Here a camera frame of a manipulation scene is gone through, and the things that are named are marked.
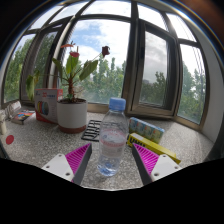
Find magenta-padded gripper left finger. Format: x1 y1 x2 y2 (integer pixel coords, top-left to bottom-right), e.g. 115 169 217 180
41 143 93 186

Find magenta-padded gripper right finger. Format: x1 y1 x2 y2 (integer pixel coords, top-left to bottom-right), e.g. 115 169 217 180
131 143 183 186

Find clear blue-capped water bottle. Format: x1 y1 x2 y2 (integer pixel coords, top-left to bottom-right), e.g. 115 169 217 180
96 97 129 177

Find long yellow box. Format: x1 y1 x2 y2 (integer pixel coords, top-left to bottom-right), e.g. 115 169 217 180
126 132 182 165

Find black openwork trivet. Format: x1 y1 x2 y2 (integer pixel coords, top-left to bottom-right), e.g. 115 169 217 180
81 119 102 142

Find anthurium plant in white pot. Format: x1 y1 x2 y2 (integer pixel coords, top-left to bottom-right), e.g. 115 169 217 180
25 41 111 134

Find flat round red coaster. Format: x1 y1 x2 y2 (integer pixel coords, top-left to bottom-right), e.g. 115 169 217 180
5 134 15 145

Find colourful printed book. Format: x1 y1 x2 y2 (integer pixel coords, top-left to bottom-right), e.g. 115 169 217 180
10 109 36 126

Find red white filament box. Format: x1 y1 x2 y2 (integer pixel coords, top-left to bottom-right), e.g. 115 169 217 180
34 88 64 125

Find dark framed bay window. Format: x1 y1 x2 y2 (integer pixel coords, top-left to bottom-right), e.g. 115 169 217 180
1 0 209 131

